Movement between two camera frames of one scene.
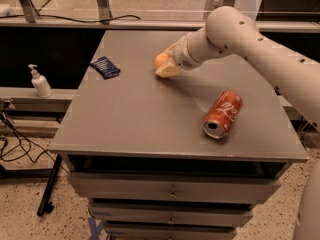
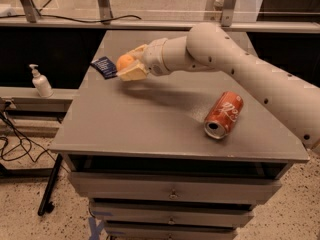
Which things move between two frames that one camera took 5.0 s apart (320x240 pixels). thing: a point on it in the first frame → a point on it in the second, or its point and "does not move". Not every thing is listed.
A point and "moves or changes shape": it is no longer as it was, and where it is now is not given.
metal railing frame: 103,18 does not move
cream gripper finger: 170,48 → 139,51
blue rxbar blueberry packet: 105,68 does not move
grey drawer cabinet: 135,148 does not move
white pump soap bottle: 40,82 does not move
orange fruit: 160,59 moves or changes shape
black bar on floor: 45,205 does not move
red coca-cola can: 222,114 does not move
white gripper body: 180,56 → 154,57
